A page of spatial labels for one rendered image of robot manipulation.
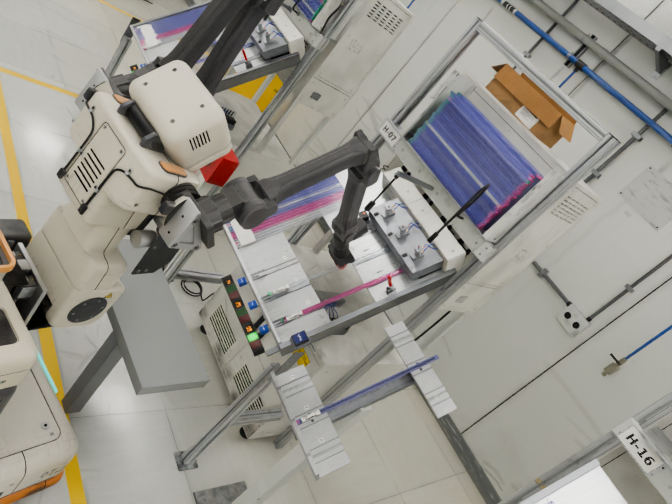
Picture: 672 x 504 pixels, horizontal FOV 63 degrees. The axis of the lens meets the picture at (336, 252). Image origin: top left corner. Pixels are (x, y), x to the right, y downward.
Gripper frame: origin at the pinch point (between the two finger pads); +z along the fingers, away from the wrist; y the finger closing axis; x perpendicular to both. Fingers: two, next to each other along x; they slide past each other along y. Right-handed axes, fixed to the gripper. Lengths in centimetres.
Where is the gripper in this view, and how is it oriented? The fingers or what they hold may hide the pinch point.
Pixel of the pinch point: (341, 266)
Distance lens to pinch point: 204.7
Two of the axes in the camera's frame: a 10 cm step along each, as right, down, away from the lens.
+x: -9.0, 3.6, -2.4
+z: 0.1, 5.8, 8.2
